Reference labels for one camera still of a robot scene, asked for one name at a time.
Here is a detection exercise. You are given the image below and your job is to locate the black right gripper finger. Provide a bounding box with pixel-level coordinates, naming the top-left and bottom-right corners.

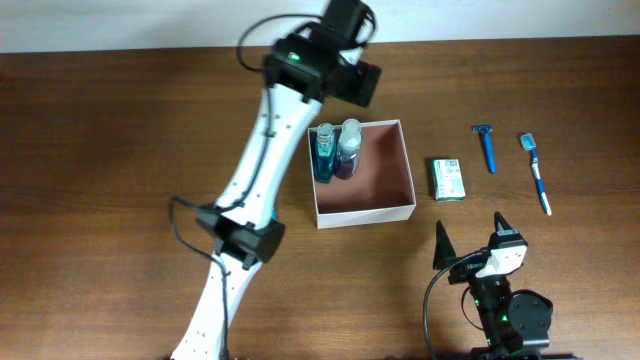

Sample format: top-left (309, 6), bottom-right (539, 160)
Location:
top-left (433, 220), bottom-right (457, 270)
top-left (494, 211), bottom-right (517, 233)

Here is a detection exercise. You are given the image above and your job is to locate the teal mouthwash bottle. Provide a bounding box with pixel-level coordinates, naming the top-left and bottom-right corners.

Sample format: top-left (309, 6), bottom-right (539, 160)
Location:
top-left (315, 123), bottom-right (336, 184)

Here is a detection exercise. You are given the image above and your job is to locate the purple foam pump bottle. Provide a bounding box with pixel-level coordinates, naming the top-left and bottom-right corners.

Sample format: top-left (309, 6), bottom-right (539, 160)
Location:
top-left (335, 119), bottom-right (363, 180)

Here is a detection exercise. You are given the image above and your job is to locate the blue disposable razor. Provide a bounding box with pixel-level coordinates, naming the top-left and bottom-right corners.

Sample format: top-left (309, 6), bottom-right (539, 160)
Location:
top-left (472, 125), bottom-right (497, 174)

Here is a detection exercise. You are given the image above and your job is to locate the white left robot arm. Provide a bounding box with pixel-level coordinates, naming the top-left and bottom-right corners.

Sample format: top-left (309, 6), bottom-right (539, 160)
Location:
top-left (169, 0), bottom-right (381, 359)

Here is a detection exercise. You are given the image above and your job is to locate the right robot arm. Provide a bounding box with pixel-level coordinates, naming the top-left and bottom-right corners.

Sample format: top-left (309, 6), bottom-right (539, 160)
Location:
top-left (427, 212), bottom-right (553, 359)

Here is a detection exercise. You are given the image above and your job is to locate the green white small box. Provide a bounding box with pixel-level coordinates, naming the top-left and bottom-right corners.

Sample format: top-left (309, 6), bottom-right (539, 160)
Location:
top-left (431, 159), bottom-right (466, 202)

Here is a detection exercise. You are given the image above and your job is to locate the blue white toothbrush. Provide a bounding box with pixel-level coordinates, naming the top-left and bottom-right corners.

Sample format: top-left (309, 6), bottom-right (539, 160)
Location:
top-left (520, 133), bottom-right (552, 216)

